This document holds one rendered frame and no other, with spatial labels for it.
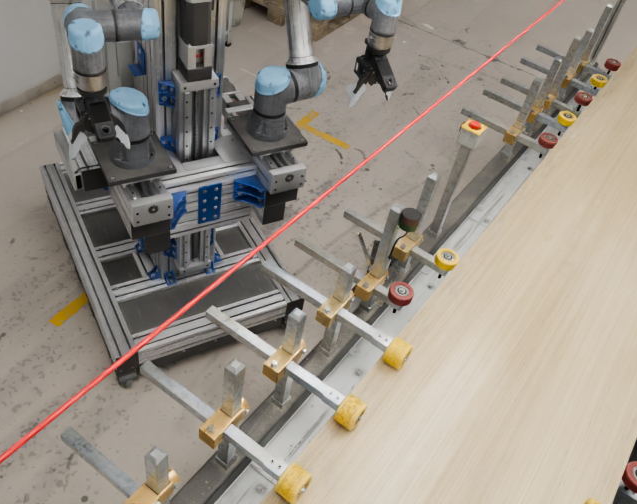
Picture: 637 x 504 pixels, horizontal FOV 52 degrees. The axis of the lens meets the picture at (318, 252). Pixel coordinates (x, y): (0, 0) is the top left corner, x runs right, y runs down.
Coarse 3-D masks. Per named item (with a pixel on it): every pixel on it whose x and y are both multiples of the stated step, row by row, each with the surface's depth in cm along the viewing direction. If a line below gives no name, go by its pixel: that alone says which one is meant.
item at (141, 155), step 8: (112, 144) 207; (120, 144) 205; (136, 144) 205; (144, 144) 207; (152, 144) 211; (112, 152) 208; (120, 152) 206; (128, 152) 206; (136, 152) 206; (144, 152) 208; (152, 152) 213; (112, 160) 209; (120, 160) 208; (128, 160) 207; (136, 160) 208; (144, 160) 209; (152, 160) 212; (128, 168) 209; (136, 168) 209
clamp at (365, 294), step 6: (366, 276) 215; (372, 276) 215; (384, 276) 216; (360, 282) 212; (372, 282) 213; (378, 282) 214; (360, 288) 211; (366, 288) 211; (372, 288) 211; (354, 294) 215; (360, 294) 213; (366, 294) 211; (372, 294) 215; (366, 300) 213
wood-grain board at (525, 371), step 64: (576, 128) 295; (576, 192) 260; (512, 256) 228; (576, 256) 233; (448, 320) 202; (512, 320) 206; (576, 320) 211; (384, 384) 182; (448, 384) 185; (512, 384) 189; (576, 384) 192; (320, 448) 166; (384, 448) 168; (448, 448) 171; (512, 448) 174; (576, 448) 177
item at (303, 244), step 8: (296, 240) 223; (304, 240) 224; (304, 248) 223; (312, 248) 222; (320, 248) 222; (312, 256) 223; (320, 256) 220; (328, 256) 220; (328, 264) 220; (336, 264) 218; (360, 272) 217; (360, 280) 215; (376, 288) 213; (384, 288) 213; (376, 296) 214; (384, 296) 212; (392, 304) 211
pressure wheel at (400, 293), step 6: (396, 282) 210; (402, 282) 210; (390, 288) 208; (396, 288) 208; (402, 288) 208; (408, 288) 209; (390, 294) 207; (396, 294) 206; (402, 294) 207; (408, 294) 207; (390, 300) 208; (396, 300) 206; (402, 300) 205; (408, 300) 206
